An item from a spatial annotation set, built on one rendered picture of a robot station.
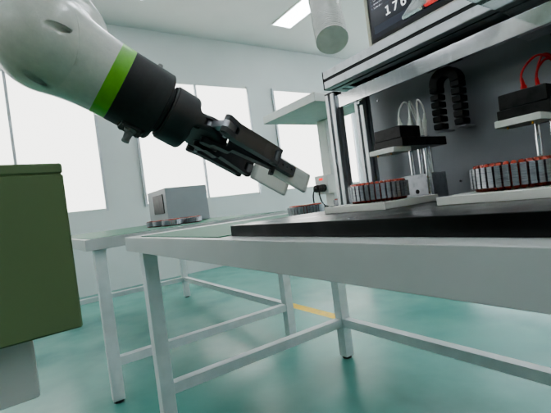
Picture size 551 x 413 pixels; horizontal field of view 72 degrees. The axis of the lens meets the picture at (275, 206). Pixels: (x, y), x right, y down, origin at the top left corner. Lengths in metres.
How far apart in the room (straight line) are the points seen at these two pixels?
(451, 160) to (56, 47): 0.78
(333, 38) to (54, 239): 1.90
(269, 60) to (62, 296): 6.36
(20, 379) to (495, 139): 0.85
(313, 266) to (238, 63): 5.78
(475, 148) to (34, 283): 0.84
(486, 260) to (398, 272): 0.09
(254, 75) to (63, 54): 5.84
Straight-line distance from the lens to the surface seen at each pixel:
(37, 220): 0.24
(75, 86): 0.49
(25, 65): 0.49
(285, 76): 6.62
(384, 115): 1.06
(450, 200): 0.58
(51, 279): 0.24
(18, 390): 0.28
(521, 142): 0.88
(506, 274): 0.35
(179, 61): 5.78
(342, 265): 0.46
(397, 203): 0.67
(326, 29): 2.02
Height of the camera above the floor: 0.80
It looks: 1 degrees down
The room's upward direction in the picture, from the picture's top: 7 degrees counter-clockwise
